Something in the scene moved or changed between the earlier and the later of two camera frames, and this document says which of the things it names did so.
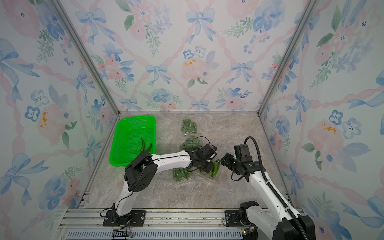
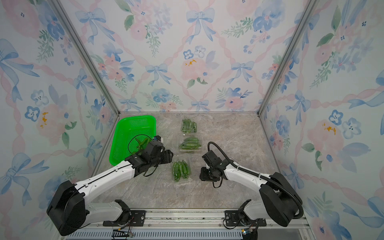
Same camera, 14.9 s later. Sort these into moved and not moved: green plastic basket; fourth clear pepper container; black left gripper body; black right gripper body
Moved: black left gripper body; black right gripper body
Not moved: fourth clear pepper container; green plastic basket
